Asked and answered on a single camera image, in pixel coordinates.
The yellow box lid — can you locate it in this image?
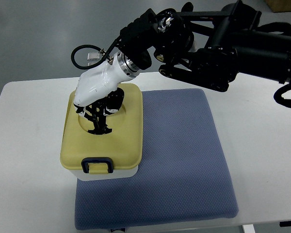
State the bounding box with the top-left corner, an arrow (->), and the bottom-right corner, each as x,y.
60,83 -> 143,175

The white storage box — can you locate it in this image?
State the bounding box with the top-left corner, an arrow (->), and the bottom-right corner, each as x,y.
70,157 -> 138,181

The blue padded mat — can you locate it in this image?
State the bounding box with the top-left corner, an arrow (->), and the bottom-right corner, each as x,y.
75,89 -> 239,230

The black table control panel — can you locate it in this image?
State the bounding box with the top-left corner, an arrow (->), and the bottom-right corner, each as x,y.
279,221 -> 291,227

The upper metal floor plate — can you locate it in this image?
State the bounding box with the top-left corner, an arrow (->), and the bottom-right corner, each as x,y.
87,52 -> 100,61

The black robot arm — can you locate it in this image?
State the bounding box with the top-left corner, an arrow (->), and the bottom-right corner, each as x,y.
94,0 -> 291,108

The cardboard box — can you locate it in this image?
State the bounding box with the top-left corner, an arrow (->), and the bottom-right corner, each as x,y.
265,0 -> 291,13

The white table leg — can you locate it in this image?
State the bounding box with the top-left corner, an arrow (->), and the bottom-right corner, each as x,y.
242,224 -> 256,233

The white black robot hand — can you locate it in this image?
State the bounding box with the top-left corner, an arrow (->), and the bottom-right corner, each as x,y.
73,51 -> 139,116

